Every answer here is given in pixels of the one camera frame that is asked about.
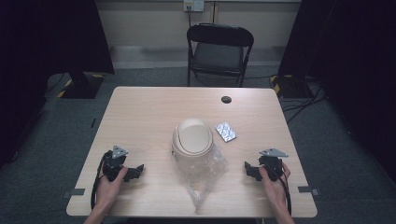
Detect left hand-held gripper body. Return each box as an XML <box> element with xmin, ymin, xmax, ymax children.
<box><xmin>102</xmin><ymin>145</ymin><xmax>130</xmax><ymax>183</ymax></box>

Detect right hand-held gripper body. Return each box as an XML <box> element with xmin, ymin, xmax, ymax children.
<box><xmin>258</xmin><ymin>147</ymin><xmax>290</xmax><ymax>183</ymax></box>

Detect person's right hand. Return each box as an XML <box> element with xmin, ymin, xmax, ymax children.
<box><xmin>258</xmin><ymin>162</ymin><xmax>292</xmax><ymax>205</ymax></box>

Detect person's left hand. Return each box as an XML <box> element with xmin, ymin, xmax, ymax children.
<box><xmin>96</xmin><ymin>166</ymin><xmax>129</xmax><ymax>213</ymax></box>

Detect silver pill blister pack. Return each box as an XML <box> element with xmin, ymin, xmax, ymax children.
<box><xmin>214</xmin><ymin>121</ymin><xmax>238</xmax><ymax>144</ymax></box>

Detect grey tape marker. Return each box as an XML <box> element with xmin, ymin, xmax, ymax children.
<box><xmin>61</xmin><ymin>188</ymin><xmax>86</xmax><ymax>200</ymax></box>
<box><xmin>297</xmin><ymin>185</ymin><xmax>320</xmax><ymax>197</ymax></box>

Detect clear plastic bag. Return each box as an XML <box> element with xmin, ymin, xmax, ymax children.
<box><xmin>174</xmin><ymin>143</ymin><xmax>229</xmax><ymax>215</ymax></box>

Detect beige cap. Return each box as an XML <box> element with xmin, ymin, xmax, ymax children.
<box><xmin>170</xmin><ymin>118</ymin><xmax>216</xmax><ymax>163</ymax></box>

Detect black striped stand base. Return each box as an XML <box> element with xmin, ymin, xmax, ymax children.
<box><xmin>269</xmin><ymin>74</ymin><xmax>310</xmax><ymax>100</ymax></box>
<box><xmin>56</xmin><ymin>70</ymin><xmax>106</xmax><ymax>100</ymax></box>

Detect black folding chair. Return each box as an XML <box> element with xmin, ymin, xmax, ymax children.
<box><xmin>186</xmin><ymin>22</ymin><xmax>255</xmax><ymax>88</ymax></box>

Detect black curtain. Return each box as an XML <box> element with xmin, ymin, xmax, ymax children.
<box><xmin>277</xmin><ymin>0</ymin><xmax>396</xmax><ymax>185</ymax></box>
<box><xmin>0</xmin><ymin>0</ymin><xmax>116</xmax><ymax>171</ymax></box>

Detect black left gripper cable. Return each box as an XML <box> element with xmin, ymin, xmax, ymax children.
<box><xmin>90</xmin><ymin>154</ymin><xmax>106</xmax><ymax>211</ymax></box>

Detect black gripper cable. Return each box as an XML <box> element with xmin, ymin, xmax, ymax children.
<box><xmin>90</xmin><ymin>154</ymin><xmax>106</xmax><ymax>211</ymax></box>
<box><xmin>271</xmin><ymin>166</ymin><xmax>293</xmax><ymax>217</ymax></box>

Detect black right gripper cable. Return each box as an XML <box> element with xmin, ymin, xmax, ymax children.
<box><xmin>271</xmin><ymin>166</ymin><xmax>293</xmax><ymax>217</ymax></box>

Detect black floor cables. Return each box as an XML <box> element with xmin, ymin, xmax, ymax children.
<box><xmin>279</xmin><ymin>78</ymin><xmax>329</xmax><ymax>125</ymax></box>

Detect white wall socket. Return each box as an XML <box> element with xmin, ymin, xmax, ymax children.
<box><xmin>183</xmin><ymin>0</ymin><xmax>205</xmax><ymax>13</ymax></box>

